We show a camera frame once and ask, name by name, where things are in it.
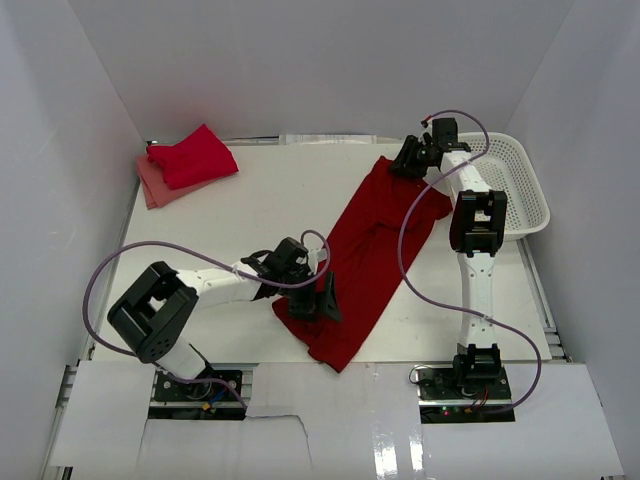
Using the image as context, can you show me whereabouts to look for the white perforated plastic basket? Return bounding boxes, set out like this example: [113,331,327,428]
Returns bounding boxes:
[441,132,550,242]

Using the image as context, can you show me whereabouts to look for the dark red t-shirt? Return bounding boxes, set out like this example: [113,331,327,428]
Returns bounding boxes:
[272,157,452,373]

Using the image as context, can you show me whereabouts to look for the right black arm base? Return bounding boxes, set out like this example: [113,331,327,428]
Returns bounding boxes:
[408,365,515,425]

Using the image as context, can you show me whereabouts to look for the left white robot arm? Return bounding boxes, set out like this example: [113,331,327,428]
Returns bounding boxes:
[107,237,342,384]

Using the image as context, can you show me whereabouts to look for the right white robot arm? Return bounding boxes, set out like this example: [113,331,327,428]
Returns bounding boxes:
[389,110,508,395]

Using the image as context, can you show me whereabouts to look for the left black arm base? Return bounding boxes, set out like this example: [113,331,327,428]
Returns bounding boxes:
[148,368,250,421]

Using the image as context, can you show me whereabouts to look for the papers at table back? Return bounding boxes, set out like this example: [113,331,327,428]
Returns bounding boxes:
[278,134,377,146]

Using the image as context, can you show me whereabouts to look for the folded bright red t-shirt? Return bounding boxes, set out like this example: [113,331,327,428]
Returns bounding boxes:
[146,124,239,190]

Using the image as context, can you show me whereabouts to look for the folded pink t-shirt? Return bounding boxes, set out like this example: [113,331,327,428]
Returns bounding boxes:
[136,155,192,210]

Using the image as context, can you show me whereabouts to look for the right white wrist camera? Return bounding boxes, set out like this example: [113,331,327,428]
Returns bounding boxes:
[420,116,434,146]

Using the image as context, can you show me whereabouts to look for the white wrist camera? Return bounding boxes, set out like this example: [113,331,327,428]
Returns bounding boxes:
[306,248,328,272]
[420,116,434,146]

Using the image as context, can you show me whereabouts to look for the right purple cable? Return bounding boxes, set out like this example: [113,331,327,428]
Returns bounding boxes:
[397,109,544,415]

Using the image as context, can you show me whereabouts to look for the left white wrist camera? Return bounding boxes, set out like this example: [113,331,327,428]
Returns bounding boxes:
[306,248,328,272]

